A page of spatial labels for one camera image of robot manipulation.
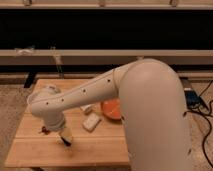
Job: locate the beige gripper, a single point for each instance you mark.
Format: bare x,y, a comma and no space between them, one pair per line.
61,128

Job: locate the black eraser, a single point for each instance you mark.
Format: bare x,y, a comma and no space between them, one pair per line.
67,143

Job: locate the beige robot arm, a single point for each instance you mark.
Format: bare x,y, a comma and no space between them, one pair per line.
153,110

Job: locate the brown chocolate bar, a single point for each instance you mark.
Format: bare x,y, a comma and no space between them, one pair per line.
44,130

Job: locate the wooden board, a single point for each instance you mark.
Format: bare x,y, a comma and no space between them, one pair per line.
105,146

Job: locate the orange bowl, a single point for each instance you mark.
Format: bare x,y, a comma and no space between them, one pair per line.
111,109

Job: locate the blue power adapter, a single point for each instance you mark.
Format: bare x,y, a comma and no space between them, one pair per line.
192,99

